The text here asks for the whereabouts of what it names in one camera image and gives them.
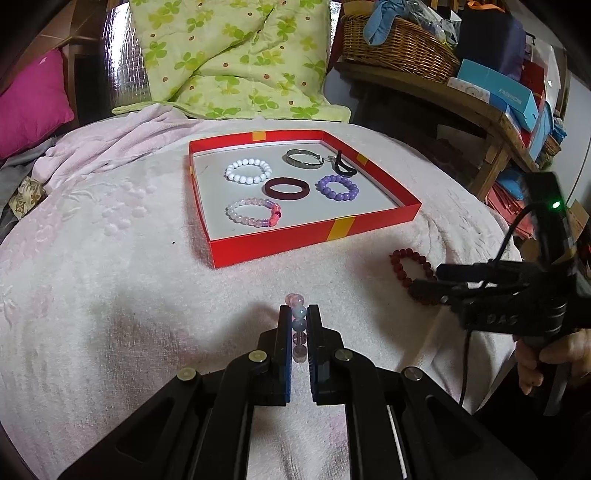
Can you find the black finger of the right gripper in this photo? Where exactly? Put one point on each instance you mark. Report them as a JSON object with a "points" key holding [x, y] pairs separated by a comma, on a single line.
{"points": [[474, 273], [447, 293]]}

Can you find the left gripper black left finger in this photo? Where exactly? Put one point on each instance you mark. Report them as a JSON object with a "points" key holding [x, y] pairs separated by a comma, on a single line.
{"points": [[272, 379]]}

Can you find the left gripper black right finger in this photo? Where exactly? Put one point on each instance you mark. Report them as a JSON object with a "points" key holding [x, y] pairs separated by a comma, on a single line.
{"points": [[327, 388]]}

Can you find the dark maroon bangle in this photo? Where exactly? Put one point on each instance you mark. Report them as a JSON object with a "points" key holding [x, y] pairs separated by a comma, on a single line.
{"points": [[286, 189]]}

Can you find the person's right hand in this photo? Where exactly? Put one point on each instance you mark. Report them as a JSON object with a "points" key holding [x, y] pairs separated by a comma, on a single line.
{"points": [[573, 350]]}

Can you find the wooden side table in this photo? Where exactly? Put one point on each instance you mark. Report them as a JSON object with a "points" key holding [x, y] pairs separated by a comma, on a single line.
{"points": [[411, 109]]}

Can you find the red shallow box tray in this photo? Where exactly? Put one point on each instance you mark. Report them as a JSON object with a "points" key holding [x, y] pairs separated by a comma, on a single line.
{"points": [[262, 193]]}

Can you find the blue fashion box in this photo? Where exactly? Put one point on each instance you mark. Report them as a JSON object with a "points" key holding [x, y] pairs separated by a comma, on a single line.
{"points": [[517, 96]]}

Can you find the silver metal bangle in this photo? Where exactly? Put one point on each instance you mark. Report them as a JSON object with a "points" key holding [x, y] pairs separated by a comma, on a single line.
{"points": [[303, 159]]}

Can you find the wicker basket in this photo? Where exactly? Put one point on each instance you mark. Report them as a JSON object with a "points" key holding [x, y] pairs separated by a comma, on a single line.
{"points": [[409, 49]]}

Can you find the blue cloth in basket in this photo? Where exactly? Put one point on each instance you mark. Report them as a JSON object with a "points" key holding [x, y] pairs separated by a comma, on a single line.
{"points": [[381, 21]]}

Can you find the small floral pouch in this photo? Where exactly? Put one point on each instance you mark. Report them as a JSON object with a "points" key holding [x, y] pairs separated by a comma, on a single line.
{"points": [[26, 198]]}

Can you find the green clover pattern quilt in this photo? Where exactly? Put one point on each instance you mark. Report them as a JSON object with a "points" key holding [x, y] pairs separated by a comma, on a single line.
{"points": [[236, 59]]}

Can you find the grey bed sheet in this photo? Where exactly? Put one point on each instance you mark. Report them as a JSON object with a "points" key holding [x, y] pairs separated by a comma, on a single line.
{"points": [[12, 173]]}

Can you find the silver insulation foil sheet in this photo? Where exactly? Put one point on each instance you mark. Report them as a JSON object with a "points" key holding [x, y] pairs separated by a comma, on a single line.
{"points": [[124, 70]]}

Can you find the magenta pillow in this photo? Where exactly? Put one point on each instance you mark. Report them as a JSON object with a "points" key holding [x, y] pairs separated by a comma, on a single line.
{"points": [[35, 105]]}

